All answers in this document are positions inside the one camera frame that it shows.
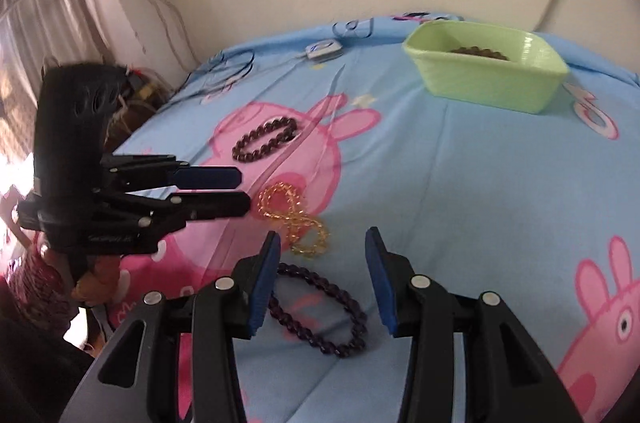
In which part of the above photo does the dark wall cable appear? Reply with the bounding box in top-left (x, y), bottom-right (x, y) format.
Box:
top-left (97, 0), bottom-right (201, 74)

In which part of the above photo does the person's left hand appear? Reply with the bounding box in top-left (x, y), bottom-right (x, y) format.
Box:
top-left (72, 253), bottom-right (122, 304)

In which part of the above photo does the light curtain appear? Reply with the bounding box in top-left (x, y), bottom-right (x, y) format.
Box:
top-left (0, 0), bottom-right (132, 164)

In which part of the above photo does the power strip with plugs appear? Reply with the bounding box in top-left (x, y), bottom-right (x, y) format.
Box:
top-left (107, 68), bottom-right (176, 138)

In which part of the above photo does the brown large bead bracelet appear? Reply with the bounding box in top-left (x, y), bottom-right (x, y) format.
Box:
top-left (447, 46), bottom-right (511, 62)

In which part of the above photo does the dark maroon bead bracelet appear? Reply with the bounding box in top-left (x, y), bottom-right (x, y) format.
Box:
top-left (231, 116), bottom-right (301, 164)

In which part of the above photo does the black cable on blanket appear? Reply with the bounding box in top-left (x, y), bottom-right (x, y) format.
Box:
top-left (185, 50), bottom-right (256, 97)

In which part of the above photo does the blue cartoon pig blanket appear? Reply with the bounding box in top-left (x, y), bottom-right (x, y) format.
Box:
top-left (100, 10), bottom-right (640, 423)

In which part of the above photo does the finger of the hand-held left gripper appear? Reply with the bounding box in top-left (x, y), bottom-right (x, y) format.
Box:
top-left (94, 190), bottom-right (251, 234)
top-left (100, 154), bottom-right (243, 194)

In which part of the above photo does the green plastic basin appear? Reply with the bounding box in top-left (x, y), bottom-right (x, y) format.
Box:
top-left (402, 21), bottom-right (571, 114)

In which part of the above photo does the purple bead bracelet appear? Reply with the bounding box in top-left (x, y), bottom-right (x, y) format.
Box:
top-left (267, 262), bottom-right (368, 359)

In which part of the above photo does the white oval device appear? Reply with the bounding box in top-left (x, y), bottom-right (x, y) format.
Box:
top-left (305, 39), bottom-right (345, 62)

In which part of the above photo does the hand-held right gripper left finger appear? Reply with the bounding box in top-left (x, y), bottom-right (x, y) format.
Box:
top-left (60, 230), bottom-right (282, 423)

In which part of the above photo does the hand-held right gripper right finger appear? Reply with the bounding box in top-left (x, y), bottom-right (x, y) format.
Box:
top-left (364, 226), bottom-right (576, 423)

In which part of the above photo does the yellow clear bead bracelet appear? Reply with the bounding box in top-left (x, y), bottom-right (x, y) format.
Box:
top-left (257, 183), bottom-right (332, 259)

